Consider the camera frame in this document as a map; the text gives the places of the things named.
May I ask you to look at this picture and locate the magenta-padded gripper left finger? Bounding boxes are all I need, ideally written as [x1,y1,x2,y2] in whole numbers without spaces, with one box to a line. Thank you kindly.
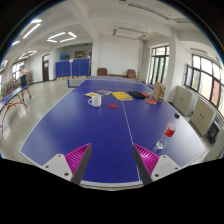
[41,142,93,186]

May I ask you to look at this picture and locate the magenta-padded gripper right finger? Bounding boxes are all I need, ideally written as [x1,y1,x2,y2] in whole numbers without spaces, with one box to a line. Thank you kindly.
[131,143,183,186]

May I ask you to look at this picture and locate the clear bottle with red label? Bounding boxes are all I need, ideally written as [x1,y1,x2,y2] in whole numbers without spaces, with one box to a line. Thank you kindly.
[153,113,181,153]

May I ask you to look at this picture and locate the black bin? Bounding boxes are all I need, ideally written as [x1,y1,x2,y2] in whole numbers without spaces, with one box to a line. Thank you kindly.
[206,120,222,145]

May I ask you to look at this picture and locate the white two-door cabinet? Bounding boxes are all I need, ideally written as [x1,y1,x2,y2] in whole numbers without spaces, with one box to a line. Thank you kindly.
[172,85,198,117]
[189,98,217,137]

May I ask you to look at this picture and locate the white mug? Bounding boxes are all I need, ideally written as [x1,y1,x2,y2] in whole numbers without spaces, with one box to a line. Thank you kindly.
[87,94,103,108]

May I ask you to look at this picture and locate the brown cardboard box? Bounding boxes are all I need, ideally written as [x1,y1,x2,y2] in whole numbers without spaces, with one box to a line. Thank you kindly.
[152,81,167,103]

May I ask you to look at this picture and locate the black paddle case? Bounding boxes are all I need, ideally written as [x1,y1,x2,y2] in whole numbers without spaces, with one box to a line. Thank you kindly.
[128,90,146,100]

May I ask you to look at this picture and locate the yellow and blue booklet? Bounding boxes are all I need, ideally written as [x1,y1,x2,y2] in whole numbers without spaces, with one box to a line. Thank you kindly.
[84,91,104,99]

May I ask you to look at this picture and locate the large yellow book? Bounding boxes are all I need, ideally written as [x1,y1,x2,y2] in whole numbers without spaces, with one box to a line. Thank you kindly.
[110,90,134,102]

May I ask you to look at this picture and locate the blue table with red legs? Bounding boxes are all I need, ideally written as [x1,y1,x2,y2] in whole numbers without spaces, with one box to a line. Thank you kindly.
[0,84,30,139]

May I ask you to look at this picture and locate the blue-framed grey barrier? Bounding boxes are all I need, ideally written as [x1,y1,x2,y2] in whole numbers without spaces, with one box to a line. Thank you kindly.
[67,78,87,88]

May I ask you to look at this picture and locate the grey striped notebook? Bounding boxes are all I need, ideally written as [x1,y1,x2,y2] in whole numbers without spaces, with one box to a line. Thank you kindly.
[95,89,113,96]

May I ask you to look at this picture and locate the person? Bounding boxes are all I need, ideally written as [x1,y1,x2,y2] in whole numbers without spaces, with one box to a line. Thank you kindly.
[18,64,33,103]

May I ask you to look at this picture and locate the low shelf unit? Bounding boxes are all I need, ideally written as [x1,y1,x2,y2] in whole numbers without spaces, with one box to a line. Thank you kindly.
[0,69,34,98]

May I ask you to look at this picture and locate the wide black-framed window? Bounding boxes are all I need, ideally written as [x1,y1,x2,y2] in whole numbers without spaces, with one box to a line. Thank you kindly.
[184,53,224,118]

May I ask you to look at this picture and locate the dark brown door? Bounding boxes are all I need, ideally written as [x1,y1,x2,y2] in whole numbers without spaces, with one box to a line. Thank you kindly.
[41,53,50,82]

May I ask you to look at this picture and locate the brown armchair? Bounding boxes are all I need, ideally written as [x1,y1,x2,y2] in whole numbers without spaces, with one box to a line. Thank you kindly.
[96,67,109,77]
[126,68,138,80]

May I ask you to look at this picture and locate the folded blue table tennis tables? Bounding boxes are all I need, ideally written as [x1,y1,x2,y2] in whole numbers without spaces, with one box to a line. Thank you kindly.
[54,57,91,80]

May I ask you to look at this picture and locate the tall black-framed window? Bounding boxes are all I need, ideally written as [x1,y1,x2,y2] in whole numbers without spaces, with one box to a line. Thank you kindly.
[146,45,170,86]

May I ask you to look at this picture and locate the group of ceiling lights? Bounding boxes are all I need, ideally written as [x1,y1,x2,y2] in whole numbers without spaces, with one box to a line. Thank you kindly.
[0,18,78,73]

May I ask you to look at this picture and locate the ceiling air conditioner unit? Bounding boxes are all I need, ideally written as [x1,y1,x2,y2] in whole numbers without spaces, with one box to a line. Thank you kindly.
[111,25,149,42]

